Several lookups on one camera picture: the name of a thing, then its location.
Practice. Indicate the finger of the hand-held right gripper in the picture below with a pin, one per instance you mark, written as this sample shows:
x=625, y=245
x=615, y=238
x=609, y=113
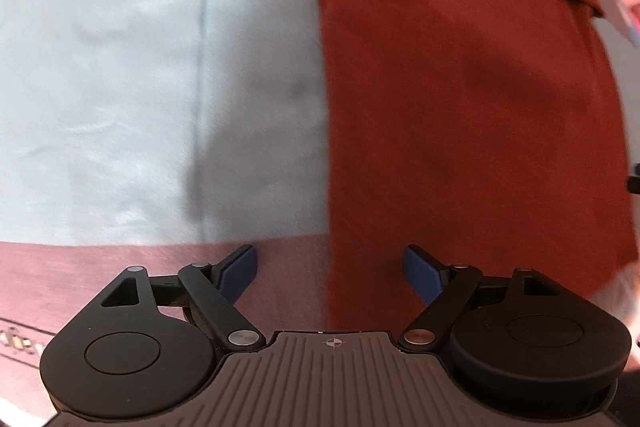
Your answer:
x=635, y=181

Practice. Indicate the red knit sweater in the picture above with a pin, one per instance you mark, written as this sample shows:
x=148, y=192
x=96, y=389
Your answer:
x=465, y=107

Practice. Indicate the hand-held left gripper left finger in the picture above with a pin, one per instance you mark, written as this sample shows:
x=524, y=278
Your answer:
x=239, y=271

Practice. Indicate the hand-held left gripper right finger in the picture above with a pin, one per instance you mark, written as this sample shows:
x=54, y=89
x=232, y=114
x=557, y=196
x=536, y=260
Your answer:
x=422, y=274

